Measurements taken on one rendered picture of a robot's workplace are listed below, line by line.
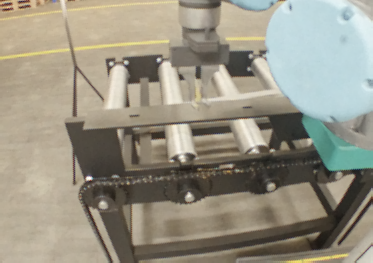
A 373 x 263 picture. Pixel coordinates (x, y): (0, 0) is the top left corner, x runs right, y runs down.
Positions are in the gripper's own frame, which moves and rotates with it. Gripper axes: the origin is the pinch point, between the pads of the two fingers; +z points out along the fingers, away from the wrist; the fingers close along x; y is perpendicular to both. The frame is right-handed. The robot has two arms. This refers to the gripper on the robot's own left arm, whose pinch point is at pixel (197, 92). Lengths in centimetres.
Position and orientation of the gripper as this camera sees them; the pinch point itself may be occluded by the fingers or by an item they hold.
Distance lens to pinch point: 68.2
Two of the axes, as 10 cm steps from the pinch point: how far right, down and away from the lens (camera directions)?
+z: 0.0, 7.9, 6.1
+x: -9.9, 0.8, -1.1
